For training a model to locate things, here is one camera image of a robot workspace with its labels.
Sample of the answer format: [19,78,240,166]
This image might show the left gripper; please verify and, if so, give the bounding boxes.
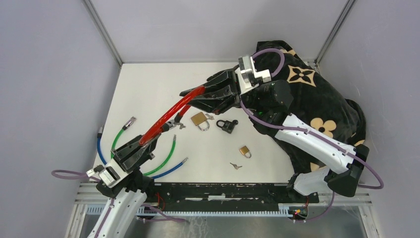
[111,127,161,175]

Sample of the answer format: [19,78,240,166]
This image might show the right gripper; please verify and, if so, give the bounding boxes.
[180,69,264,115]

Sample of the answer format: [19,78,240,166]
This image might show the large brass padlock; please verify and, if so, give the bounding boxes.
[191,112,210,131]

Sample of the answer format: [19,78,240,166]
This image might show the black padlock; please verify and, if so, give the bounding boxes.
[216,120,238,134]

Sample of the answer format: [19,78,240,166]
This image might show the red cable lock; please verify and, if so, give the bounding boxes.
[139,86,205,146]

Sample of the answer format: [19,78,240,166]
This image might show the small brass padlock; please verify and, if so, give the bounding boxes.
[239,146,252,159]

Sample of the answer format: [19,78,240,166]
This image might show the small padlock keys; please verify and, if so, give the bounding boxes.
[230,163,243,170]

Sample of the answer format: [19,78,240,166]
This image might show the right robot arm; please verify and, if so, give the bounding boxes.
[188,67,369,202]

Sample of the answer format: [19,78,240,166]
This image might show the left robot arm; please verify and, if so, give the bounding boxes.
[88,135,160,238]

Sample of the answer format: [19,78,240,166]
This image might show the black floral blanket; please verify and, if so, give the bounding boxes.
[242,40,366,174]

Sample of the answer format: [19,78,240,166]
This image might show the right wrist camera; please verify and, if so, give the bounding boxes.
[235,56,271,95]

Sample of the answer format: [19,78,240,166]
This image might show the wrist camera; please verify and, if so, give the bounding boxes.
[86,165,122,188]
[235,56,271,95]

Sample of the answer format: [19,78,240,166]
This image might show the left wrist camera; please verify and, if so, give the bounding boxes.
[86,165,122,188]

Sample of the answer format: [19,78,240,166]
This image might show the green cable lock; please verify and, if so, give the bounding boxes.
[111,117,176,176]

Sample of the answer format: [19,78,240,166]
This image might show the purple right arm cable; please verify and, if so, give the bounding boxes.
[239,48,384,221]

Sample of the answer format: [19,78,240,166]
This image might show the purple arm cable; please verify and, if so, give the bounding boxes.
[239,48,384,221]
[51,169,188,238]

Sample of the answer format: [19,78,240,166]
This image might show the blue cable lock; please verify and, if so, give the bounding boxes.
[96,124,189,180]

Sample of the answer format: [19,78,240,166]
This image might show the red cable lock keys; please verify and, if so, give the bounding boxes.
[174,122,186,129]

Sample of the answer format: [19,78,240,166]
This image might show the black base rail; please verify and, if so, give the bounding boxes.
[138,178,319,212]

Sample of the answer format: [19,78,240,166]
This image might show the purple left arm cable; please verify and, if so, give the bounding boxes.
[51,169,188,238]

